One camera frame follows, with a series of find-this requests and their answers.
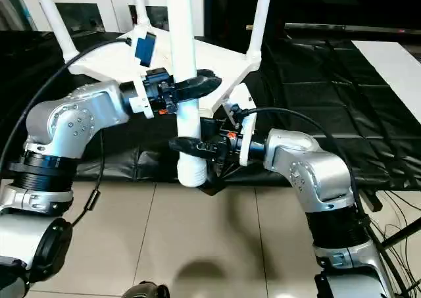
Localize white plastic table top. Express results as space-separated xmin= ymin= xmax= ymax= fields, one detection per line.
xmin=67 ymin=24 xmax=261 ymax=118

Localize white plastic table leg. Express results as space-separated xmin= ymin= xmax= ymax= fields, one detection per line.
xmin=245 ymin=0 xmax=274 ymax=71
xmin=131 ymin=0 xmax=151 ymax=29
xmin=166 ymin=0 xmax=209 ymax=187
xmin=32 ymin=0 xmax=80 ymax=66

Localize black case with gold label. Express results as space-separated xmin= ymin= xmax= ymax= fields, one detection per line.
xmin=203 ymin=0 xmax=287 ymax=45

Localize white cabinet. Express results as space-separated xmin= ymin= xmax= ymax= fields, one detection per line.
xmin=19 ymin=0 xmax=207 ymax=36

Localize black mat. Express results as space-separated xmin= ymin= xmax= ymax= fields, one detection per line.
xmin=0 ymin=30 xmax=421 ymax=197

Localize black long bar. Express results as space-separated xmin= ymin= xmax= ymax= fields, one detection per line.
xmin=284 ymin=23 xmax=421 ymax=36

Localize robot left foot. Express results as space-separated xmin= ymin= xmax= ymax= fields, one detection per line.
xmin=126 ymin=280 xmax=170 ymax=298

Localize black stand leg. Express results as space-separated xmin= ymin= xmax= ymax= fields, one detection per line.
xmin=364 ymin=191 xmax=383 ymax=212
xmin=381 ymin=218 xmax=421 ymax=249

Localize grey curtain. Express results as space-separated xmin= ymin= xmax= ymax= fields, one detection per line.
xmin=0 ymin=0 xmax=37 ymax=32

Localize white flat sheet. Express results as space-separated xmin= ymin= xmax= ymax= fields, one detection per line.
xmin=350 ymin=39 xmax=421 ymax=116

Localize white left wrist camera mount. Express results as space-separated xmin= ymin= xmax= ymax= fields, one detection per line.
xmin=126 ymin=31 xmax=158 ymax=120

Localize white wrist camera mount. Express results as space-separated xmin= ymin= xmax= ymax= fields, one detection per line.
xmin=126 ymin=31 xmax=158 ymax=120
xmin=223 ymin=82 xmax=257 ymax=166

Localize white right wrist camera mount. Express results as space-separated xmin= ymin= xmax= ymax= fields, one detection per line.
xmin=223 ymin=82 xmax=257 ymax=166

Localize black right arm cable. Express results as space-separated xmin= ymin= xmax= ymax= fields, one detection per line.
xmin=235 ymin=107 xmax=410 ymax=298

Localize thin floor cables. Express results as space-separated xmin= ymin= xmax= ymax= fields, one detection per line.
xmin=361 ymin=189 xmax=421 ymax=298

